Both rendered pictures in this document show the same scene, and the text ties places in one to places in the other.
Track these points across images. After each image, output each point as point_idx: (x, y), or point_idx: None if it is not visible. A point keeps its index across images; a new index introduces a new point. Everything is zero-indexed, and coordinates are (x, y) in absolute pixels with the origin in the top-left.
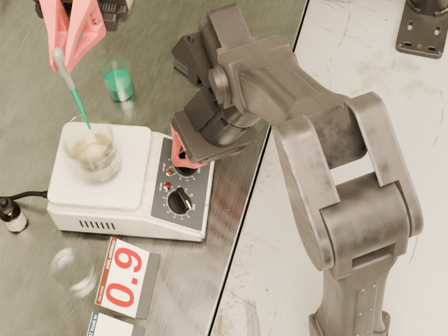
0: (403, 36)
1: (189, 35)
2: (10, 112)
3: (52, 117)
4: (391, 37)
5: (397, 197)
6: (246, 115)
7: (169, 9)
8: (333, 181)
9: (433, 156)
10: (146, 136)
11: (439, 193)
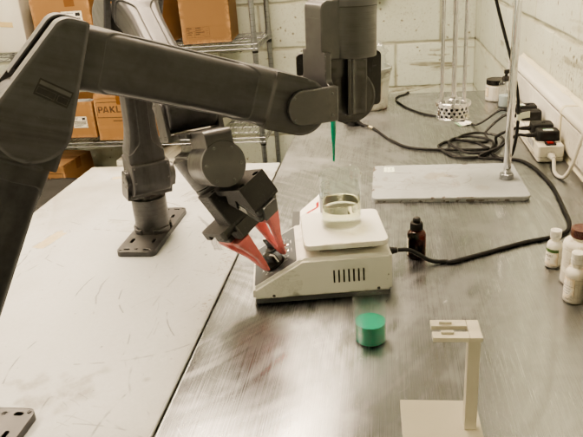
0: (20, 421)
1: (257, 172)
2: (480, 309)
3: (432, 312)
4: (36, 430)
5: None
6: None
7: (344, 425)
8: None
9: (41, 334)
10: (307, 241)
11: (48, 313)
